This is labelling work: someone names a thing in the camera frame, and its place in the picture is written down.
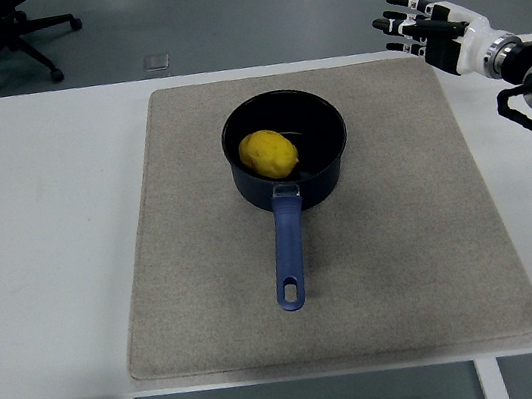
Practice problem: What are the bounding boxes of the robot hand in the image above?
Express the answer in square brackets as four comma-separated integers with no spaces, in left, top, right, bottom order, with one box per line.
[368,0,504,90]

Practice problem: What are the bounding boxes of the silver floor outlet plate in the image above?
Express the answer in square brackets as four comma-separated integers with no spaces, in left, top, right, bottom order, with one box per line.
[141,51,172,73]

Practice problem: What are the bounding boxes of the beige felt mat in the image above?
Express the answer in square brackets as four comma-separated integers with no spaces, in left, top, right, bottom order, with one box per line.
[85,34,532,399]

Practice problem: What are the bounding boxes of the black office chair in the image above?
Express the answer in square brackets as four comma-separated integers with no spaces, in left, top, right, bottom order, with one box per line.
[0,0,92,95]

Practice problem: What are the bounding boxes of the blue pot with handle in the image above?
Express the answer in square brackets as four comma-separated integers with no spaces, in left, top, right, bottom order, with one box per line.
[214,80,375,320]

